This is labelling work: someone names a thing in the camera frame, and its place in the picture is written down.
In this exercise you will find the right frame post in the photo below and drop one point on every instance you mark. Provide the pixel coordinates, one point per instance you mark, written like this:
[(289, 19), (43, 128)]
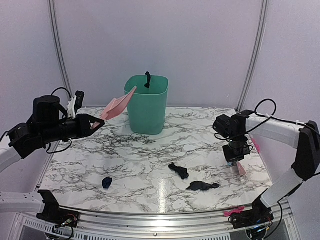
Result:
[(255, 54)]

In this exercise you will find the black scrap piece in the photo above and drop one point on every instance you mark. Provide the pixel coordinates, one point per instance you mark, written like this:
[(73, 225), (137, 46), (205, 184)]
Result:
[(202, 186), (181, 171)]

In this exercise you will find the magenta paper scrap on table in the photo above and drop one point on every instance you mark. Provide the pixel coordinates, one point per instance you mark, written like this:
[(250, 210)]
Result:
[(256, 145)]

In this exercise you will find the magenta scrap on rail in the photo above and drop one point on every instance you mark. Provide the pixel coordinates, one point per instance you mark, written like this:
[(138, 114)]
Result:
[(236, 210)]

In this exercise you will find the pink plastic dustpan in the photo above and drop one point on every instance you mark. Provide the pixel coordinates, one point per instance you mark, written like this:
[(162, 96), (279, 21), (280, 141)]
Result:
[(117, 106)]

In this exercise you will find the frame post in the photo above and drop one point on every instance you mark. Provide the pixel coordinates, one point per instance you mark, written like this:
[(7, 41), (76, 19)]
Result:
[(53, 18), (255, 54)]

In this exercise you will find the black scrap lower piece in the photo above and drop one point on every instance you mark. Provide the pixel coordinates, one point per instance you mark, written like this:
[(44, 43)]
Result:
[(202, 186)]

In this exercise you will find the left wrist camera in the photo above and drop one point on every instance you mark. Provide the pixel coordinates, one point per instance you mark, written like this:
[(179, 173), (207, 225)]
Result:
[(75, 104)]

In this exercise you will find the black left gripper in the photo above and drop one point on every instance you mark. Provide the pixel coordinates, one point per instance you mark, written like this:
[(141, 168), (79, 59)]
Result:
[(91, 119)]

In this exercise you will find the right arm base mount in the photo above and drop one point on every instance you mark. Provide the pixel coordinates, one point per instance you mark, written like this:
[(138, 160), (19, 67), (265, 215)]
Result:
[(259, 214)]

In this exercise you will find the small dark blue scrap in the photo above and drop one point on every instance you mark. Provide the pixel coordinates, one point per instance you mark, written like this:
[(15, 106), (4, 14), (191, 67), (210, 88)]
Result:
[(106, 182)]

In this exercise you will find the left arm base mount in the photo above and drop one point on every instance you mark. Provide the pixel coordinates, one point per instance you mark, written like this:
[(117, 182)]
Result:
[(53, 213)]

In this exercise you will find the black scrap upper piece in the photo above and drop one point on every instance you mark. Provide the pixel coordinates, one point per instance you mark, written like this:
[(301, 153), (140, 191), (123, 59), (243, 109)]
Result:
[(181, 171)]

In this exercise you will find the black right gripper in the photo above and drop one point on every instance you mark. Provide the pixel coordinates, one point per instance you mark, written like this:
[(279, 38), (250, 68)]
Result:
[(230, 158)]

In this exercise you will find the pink hand brush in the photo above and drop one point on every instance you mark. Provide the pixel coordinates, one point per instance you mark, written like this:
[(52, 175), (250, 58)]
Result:
[(238, 169)]

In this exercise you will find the left frame post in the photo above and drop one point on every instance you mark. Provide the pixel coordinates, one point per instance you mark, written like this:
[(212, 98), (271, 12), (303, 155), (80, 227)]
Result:
[(53, 18)]

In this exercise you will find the aluminium front rail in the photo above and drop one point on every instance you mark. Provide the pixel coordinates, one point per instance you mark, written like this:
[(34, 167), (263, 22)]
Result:
[(203, 225)]

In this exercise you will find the black scrap on bin rim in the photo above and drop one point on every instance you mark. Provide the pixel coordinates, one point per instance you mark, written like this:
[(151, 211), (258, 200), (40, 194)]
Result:
[(148, 80)]

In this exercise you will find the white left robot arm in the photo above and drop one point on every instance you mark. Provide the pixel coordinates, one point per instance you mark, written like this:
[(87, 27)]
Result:
[(15, 145)]

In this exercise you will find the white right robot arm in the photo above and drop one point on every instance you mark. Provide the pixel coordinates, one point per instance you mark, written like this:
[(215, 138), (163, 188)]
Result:
[(264, 166)]

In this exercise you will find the green plastic waste bin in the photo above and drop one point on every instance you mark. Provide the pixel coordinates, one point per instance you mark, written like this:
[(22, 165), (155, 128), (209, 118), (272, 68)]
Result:
[(147, 108)]

